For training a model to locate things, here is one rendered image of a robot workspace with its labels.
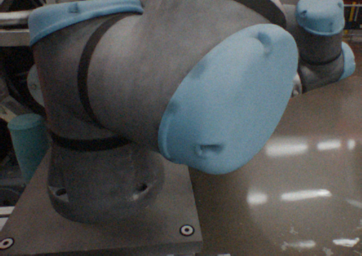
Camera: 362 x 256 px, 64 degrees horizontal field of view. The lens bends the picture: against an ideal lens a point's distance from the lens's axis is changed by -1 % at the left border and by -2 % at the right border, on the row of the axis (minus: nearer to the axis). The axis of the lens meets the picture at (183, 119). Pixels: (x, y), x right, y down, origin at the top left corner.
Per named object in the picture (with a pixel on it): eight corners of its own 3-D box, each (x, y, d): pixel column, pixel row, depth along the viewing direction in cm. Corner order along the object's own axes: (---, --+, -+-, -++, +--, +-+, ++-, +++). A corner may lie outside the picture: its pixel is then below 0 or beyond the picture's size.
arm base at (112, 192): (167, 218, 33) (165, 144, 29) (32, 227, 32) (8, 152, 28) (162, 150, 47) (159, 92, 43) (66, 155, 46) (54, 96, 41)
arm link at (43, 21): (108, 92, 43) (97, -7, 37) (178, 116, 35) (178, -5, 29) (28, 119, 34) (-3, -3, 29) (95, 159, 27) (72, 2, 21)
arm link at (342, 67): (338, 28, 57) (336, 59, 64) (285, 50, 59) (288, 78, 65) (361, 52, 52) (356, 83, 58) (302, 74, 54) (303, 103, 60)
